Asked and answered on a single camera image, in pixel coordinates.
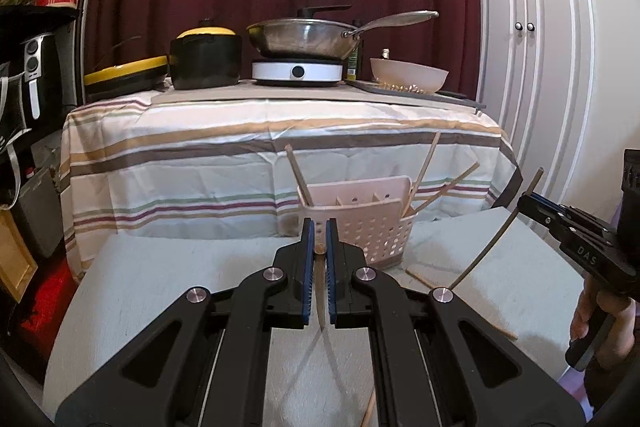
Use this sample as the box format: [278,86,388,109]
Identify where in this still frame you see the black tote bag white straps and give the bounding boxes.
[0,62,38,210]

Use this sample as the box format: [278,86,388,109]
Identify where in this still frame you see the yellow pot lid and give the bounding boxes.
[178,19,236,38]

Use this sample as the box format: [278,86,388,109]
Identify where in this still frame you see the person's right hand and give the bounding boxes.
[570,289,640,359]

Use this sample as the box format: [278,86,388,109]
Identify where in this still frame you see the wooden board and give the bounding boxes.
[0,209,38,303]

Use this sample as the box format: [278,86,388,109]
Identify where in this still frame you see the beige bowl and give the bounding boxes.
[370,57,449,95]

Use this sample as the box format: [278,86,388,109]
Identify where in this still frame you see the black air fryer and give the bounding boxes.
[20,33,66,128]

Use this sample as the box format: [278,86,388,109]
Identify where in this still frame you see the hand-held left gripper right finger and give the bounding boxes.
[325,217,586,427]

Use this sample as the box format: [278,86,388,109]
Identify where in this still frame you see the striped tablecloth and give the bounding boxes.
[59,79,516,283]

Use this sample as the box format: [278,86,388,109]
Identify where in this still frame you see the black shelf unit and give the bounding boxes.
[0,0,101,333]

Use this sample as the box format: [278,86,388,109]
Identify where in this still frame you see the yellow electric griddle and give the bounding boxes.
[83,55,170,98]

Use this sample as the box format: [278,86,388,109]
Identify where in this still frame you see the black pot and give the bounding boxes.
[168,34,243,90]

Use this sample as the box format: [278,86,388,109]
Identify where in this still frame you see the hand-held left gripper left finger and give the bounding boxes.
[55,217,317,427]

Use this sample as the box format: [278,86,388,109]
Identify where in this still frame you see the red cloth item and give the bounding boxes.
[7,257,76,348]

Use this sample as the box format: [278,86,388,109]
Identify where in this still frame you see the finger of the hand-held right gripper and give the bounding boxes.
[517,193,581,242]
[532,194,621,253]

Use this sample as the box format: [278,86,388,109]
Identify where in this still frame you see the black box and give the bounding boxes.
[10,167,66,258]

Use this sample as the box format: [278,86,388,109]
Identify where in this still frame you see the beige table mat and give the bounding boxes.
[150,79,481,108]

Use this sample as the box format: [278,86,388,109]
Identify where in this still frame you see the grey tray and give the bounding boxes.
[345,79,487,110]

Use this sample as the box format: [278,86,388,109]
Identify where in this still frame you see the pink perforated utensil basket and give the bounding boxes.
[296,175,418,269]

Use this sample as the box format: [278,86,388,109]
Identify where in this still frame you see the steel wok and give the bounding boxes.
[246,10,440,60]

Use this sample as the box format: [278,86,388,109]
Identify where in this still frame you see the wooden chopstick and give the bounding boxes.
[313,245,327,333]
[285,144,315,208]
[405,266,436,285]
[447,167,545,290]
[410,132,442,202]
[412,163,480,214]
[480,317,518,340]
[361,389,377,427]

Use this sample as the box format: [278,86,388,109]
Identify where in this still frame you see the white wardrobe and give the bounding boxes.
[470,0,640,228]

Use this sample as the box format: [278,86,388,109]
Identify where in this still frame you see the white induction cooker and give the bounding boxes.
[251,59,343,86]

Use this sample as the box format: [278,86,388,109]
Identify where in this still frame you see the green oil bottle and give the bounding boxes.
[346,39,362,80]

